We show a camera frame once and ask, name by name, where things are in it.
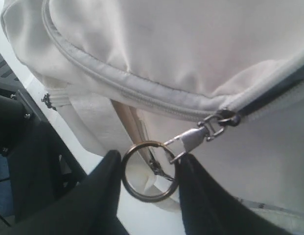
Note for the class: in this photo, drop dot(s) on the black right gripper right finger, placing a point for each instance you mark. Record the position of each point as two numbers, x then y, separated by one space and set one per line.
207 209

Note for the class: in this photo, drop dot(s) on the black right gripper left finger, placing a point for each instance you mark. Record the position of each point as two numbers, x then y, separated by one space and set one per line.
89 209

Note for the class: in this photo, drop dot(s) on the metal keyring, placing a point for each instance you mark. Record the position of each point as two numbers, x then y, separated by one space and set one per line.
150 172

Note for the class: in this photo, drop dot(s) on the cream fabric duffel bag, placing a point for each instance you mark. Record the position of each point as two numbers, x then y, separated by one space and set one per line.
223 79

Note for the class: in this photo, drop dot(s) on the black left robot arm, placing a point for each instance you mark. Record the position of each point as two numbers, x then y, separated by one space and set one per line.
41 167

